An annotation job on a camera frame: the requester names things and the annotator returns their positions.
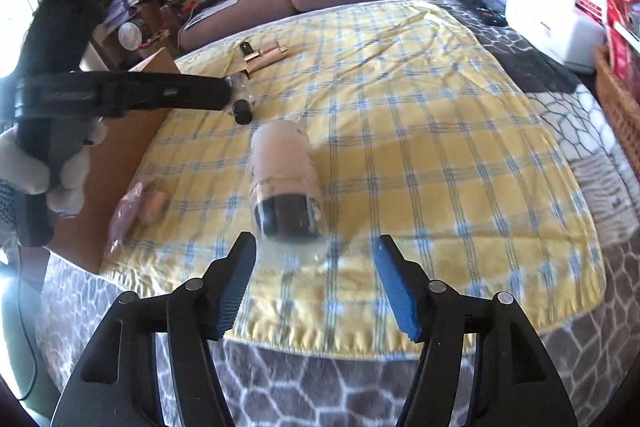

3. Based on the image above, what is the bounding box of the plastic bag with puff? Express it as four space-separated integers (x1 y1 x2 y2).
107 176 169 251

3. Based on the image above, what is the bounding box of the cardboard box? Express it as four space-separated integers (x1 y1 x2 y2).
46 46 182 275

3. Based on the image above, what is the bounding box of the small clear bottle black cap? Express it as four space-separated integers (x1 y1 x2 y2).
224 70 255 126

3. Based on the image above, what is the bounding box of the grey stone-pattern blanket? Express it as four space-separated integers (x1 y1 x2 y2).
37 0 640 427

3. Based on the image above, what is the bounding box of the yellow plaid cloth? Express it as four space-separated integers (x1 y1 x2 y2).
100 0 605 358

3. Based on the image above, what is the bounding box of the black remote control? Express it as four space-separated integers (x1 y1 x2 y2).
458 0 508 27

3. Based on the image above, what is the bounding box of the left gloved hand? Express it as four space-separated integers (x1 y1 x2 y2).
1 120 107 229

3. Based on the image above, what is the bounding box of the white appliance box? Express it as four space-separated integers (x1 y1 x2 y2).
506 0 606 74

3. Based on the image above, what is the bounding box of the wicker basket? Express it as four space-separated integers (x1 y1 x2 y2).
593 46 640 176

